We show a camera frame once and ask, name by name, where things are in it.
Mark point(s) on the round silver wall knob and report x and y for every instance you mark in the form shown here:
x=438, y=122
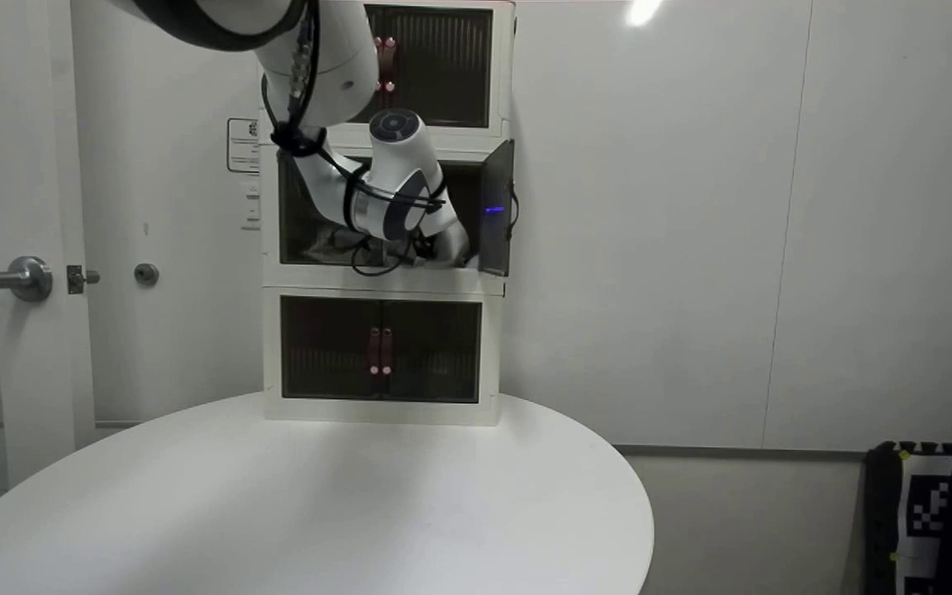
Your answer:
x=146, y=271

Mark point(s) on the dark tinted cabinet door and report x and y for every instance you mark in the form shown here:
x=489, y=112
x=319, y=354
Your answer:
x=497, y=186
x=296, y=220

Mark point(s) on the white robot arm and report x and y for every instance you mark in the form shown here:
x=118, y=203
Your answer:
x=321, y=67

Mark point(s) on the white room door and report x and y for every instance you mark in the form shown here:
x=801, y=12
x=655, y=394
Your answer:
x=36, y=133

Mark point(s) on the metal door latch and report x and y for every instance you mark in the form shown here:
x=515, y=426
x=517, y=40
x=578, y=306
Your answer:
x=81, y=279

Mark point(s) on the black white calibration board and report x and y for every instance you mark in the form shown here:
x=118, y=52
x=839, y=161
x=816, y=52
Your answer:
x=918, y=516

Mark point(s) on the white light switch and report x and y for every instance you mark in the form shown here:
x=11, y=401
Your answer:
x=253, y=210

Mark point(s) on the white stackable cabinet unit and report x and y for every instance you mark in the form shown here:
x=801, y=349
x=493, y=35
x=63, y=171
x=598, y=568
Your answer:
x=387, y=286
x=387, y=413
x=453, y=138

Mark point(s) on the white wall sign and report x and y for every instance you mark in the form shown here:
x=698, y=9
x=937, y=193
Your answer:
x=243, y=142

